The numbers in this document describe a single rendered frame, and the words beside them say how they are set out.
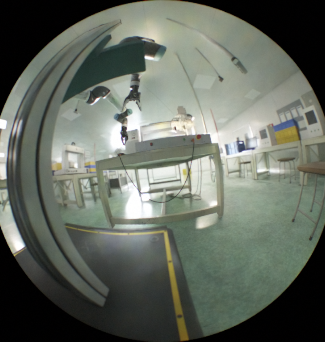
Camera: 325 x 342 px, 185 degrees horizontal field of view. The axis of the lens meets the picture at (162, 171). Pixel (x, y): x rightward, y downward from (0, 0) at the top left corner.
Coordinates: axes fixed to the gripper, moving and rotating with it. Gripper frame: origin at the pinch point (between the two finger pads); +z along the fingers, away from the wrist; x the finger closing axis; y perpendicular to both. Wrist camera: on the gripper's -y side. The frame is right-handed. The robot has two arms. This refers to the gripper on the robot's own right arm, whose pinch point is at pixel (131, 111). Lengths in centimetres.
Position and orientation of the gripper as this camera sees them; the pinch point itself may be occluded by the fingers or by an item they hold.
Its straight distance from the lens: 84.0
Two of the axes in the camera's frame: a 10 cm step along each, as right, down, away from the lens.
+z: -0.6, 9.2, 3.8
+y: 5.8, 3.4, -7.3
